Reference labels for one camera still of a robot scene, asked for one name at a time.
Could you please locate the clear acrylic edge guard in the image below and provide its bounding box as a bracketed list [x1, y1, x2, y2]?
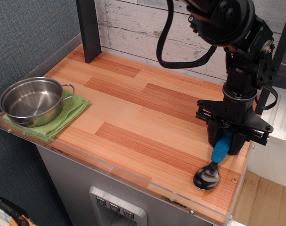
[0, 110, 252, 226]

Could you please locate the blue handled metal spoon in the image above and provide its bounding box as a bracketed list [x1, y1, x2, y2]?
[193, 130, 233, 191]

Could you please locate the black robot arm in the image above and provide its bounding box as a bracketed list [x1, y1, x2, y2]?
[186, 0, 274, 155]

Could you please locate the green folded cloth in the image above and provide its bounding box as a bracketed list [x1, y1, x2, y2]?
[2, 95, 89, 143]

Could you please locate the silver toy fridge cabinet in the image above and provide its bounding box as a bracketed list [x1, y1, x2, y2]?
[37, 146, 210, 226]

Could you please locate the white appliance right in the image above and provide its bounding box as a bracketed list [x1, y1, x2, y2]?
[247, 87, 286, 186]

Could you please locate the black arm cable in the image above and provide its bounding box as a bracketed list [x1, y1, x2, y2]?
[156, 0, 279, 111]

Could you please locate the dark vertical post right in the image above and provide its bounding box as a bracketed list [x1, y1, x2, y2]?
[255, 22, 286, 115]

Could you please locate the orange object bottom left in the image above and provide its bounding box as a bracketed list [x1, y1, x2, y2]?
[9, 214, 34, 226]

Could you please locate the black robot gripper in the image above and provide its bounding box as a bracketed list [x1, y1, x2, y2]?
[196, 87, 273, 155]

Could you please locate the stainless steel pot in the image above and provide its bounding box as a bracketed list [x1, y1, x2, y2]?
[0, 77, 75, 128]

